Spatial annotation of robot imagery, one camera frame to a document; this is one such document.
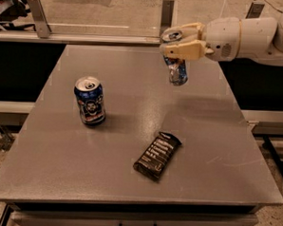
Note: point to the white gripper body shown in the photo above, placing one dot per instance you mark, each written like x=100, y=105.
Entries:
x=220, y=39

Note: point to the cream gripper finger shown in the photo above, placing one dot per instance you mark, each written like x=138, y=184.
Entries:
x=184, y=50
x=193, y=30

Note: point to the silver blue redbull can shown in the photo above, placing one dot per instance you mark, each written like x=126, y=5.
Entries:
x=177, y=67

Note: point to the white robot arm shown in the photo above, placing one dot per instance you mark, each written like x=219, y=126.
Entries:
x=261, y=40

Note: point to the blue soda can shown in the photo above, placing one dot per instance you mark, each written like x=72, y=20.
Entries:
x=90, y=100

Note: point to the black snack bar wrapper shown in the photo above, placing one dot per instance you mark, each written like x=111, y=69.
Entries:
x=157, y=155

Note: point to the middle metal bracket post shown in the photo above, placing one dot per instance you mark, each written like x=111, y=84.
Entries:
x=166, y=15

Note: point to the metal bracket post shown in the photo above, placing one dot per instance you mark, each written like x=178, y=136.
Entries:
x=166, y=15
x=43, y=29
x=255, y=10

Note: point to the right metal bracket post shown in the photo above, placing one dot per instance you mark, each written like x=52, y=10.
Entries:
x=255, y=10

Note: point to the left metal bracket post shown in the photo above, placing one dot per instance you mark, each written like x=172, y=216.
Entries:
x=43, y=29

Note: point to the metal rail beam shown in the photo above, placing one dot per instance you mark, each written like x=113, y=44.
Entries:
x=79, y=39

